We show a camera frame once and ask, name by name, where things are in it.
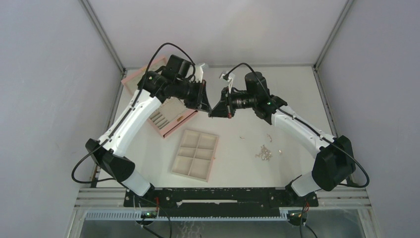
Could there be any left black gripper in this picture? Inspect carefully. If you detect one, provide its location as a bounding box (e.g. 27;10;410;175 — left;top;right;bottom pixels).
174;79;212;114

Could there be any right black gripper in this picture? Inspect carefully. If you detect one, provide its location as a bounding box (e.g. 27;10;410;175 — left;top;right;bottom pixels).
209;87;257;119

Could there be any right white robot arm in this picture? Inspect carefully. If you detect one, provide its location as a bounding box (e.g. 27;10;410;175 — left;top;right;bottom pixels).
209;72;356;206

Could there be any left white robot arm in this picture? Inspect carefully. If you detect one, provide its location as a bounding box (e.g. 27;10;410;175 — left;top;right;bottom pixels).
85;55;211;207

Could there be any pink jewelry box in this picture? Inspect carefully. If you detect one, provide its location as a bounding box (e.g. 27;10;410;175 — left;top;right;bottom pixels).
121;66;198;138

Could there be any beige six-compartment tray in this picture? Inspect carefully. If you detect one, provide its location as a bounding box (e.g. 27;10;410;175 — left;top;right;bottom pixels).
171;129;219;182

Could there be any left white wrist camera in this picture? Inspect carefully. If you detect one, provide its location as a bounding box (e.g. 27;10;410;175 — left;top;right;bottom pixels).
194;63;209;82

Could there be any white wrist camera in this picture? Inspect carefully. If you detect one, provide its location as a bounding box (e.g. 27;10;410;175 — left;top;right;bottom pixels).
194;63;209;82
219;71;235;93

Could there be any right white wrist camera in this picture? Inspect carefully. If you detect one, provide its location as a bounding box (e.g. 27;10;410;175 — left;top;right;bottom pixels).
219;71;235;93

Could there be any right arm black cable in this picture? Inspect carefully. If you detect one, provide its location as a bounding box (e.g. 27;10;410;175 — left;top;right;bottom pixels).
226;62;371;189

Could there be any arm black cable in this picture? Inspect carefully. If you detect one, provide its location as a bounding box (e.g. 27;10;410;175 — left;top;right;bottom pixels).
71;42;198;184
226;62;371;189

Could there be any silver chain pile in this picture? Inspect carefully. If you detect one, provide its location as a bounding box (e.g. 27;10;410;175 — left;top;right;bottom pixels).
255;144;273;162

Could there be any black mounting base plate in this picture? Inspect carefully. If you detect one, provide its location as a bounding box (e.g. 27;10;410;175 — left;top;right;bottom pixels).
123;187;319;218

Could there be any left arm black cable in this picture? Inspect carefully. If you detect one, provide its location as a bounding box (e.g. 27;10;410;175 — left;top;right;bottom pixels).
71;42;198;184

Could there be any white slotted cable duct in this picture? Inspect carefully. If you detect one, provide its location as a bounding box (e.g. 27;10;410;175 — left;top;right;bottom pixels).
84;210;296;221

